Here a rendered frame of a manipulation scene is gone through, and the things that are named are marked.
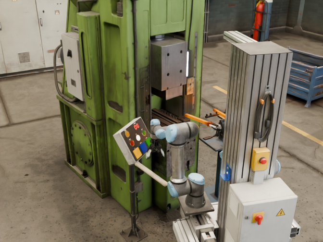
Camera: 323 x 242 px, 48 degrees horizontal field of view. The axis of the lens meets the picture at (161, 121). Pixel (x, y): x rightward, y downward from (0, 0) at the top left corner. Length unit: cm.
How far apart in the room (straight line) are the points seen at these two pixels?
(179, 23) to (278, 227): 195
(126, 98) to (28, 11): 523
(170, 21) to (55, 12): 521
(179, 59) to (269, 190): 153
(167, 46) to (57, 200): 213
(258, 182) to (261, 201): 17
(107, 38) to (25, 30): 495
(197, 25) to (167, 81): 65
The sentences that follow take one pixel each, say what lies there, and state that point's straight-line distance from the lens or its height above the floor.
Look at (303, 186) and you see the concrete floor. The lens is 465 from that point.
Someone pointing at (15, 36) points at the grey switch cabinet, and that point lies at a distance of 826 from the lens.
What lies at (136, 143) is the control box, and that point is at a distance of 303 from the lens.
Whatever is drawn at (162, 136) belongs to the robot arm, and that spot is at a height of 123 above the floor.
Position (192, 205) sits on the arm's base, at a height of 84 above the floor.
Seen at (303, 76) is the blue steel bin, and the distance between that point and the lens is 681.
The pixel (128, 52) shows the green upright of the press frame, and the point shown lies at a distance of 312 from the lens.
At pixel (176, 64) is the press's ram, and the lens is 330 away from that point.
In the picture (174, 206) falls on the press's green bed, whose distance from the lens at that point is 397.
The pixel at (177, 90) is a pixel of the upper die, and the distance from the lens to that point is 339.
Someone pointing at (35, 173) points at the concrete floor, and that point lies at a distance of 482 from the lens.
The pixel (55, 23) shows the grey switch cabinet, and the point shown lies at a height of 102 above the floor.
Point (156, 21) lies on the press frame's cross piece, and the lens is 326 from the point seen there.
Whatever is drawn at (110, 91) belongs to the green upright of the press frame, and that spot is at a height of 126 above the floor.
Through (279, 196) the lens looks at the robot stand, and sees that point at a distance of 227.
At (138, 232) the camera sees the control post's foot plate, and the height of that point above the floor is 1.
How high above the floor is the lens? 254
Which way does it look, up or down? 26 degrees down
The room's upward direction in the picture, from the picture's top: straight up
